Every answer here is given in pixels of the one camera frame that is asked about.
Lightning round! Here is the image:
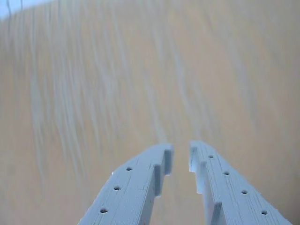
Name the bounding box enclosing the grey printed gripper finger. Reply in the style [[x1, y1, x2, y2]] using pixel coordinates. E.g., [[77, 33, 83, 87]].
[[188, 140, 294, 225], [77, 142, 173, 225]]

